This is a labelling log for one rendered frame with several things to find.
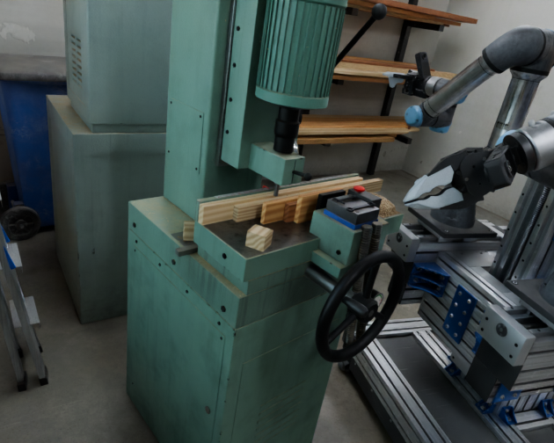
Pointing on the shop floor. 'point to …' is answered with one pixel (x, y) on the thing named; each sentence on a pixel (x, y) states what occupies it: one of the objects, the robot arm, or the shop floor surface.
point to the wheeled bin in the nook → (25, 136)
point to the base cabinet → (220, 362)
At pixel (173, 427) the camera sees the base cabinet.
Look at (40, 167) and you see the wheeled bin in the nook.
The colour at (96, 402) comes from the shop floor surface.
